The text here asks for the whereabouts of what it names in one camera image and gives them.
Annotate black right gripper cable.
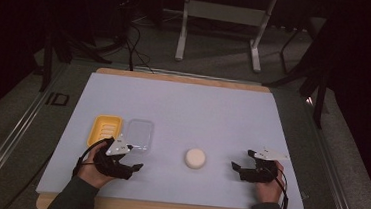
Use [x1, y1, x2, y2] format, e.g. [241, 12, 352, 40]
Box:
[265, 166, 293, 209]

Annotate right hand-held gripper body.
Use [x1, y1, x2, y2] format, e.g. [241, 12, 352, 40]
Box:
[239, 144, 291, 187]

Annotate white table sheet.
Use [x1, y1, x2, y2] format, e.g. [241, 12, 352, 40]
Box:
[35, 68, 316, 209]

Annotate yellow soap dish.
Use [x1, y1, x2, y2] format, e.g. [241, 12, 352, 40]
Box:
[86, 113, 124, 150]

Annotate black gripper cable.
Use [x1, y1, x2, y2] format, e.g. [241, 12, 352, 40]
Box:
[72, 138, 105, 179]
[265, 166, 293, 209]

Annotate clear plastic tray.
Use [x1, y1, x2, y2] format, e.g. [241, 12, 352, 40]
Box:
[122, 117, 156, 156]

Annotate metal floor rail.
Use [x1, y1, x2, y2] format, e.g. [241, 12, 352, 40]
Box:
[295, 93, 371, 209]
[0, 57, 68, 209]

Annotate black tripod stand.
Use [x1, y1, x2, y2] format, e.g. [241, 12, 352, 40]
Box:
[259, 14, 337, 131]

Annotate black floor cables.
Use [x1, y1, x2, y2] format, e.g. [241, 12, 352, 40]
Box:
[121, 22, 160, 74]

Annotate white metal table frame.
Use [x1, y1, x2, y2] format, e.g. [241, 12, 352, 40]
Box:
[173, 0, 279, 75]

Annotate person's right hand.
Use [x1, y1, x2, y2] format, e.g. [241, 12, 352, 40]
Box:
[253, 158, 287, 205]

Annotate round white soap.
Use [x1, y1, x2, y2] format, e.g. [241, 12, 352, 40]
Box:
[184, 147, 208, 170]

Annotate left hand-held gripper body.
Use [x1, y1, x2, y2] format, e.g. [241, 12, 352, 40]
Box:
[92, 136, 137, 182]

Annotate person's left hand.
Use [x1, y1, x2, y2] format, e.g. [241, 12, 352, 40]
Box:
[75, 135, 119, 191]

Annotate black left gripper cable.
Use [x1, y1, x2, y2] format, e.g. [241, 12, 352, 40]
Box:
[72, 138, 105, 179]

